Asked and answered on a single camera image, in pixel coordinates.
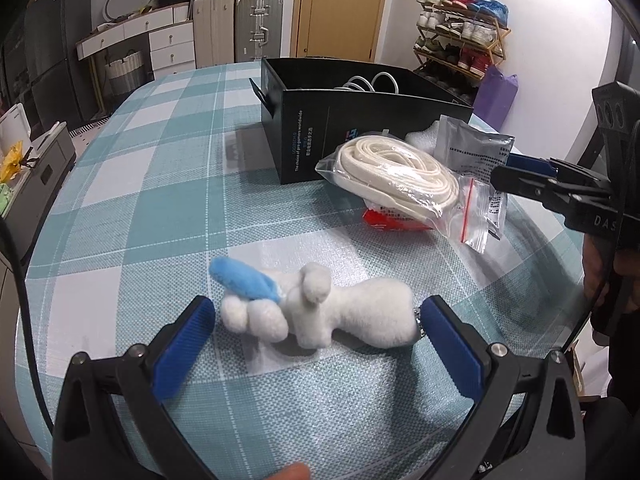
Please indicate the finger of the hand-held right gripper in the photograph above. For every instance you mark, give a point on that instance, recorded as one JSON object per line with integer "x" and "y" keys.
{"x": 530, "y": 164}
{"x": 525, "y": 182}

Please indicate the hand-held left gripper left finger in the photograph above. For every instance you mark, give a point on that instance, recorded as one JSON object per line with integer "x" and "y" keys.
{"x": 182, "y": 350}

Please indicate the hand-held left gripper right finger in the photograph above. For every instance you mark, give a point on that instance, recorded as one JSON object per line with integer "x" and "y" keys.
{"x": 455, "y": 355}

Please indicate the white plush rabbit blue ear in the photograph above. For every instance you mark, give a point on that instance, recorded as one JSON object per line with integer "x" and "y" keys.
{"x": 370, "y": 310}

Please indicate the black cardboard box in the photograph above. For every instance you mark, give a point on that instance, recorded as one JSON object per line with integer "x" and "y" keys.
{"x": 300, "y": 125}

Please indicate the person's right hand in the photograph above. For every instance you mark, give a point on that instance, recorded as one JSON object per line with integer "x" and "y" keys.
{"x": 595, "y": 270}

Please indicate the person's left hand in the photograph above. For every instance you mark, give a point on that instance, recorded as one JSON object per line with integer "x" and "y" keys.
{"x": 290, "y": 472}

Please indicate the small clear zip bag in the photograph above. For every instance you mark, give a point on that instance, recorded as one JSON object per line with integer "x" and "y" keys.
{"x": 475, "y": 220}

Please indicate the silver foil pouch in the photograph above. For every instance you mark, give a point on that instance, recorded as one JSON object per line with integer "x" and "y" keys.
{"x": 470, "y": 145}

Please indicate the purple paper bag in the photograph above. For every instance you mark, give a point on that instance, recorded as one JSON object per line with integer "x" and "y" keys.
{"x": 492, "y": 95}

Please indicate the white foam piece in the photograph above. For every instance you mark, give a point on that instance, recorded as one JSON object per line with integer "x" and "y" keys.
{"x": 422, "y": 139}

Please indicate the wooden shoe rack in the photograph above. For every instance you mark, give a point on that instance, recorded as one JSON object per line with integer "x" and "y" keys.
{"x": 501, "y": 45}

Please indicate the red packet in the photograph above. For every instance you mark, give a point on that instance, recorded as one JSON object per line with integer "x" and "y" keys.
{"x": 390, "y": 220}

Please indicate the rows of shoes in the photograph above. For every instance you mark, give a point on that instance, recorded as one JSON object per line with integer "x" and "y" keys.
{"x": 475, "y": 32}

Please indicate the teal checked tablecloth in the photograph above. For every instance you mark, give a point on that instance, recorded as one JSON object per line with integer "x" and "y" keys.
{"x": 150, "y": 185}

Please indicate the grey printer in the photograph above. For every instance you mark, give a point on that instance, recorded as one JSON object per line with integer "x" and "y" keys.
{"x": 47, "y": 165}

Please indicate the wooden door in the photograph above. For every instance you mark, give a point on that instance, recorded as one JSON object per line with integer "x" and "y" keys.
{"x": 345, "y": 10}

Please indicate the white open storage box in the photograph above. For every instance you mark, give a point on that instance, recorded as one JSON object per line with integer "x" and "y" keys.
{"x": 12, "y": 125}

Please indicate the grey woven basket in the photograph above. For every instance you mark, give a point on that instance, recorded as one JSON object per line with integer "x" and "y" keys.
{"x": 125, "y": 72}

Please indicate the silver suitcase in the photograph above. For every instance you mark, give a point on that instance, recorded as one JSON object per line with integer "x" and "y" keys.
{"x": 257, "y": 30}

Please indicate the white drawer desk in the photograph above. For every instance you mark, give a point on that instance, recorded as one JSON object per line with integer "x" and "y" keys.
{"x": 172, "y": 42}

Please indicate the beige suitcase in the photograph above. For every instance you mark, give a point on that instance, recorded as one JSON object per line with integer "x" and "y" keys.
{"x": 212, "y": 30}

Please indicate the dark grey cabinet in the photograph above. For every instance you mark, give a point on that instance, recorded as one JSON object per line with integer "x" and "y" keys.
{"x": 55, "y": 50}

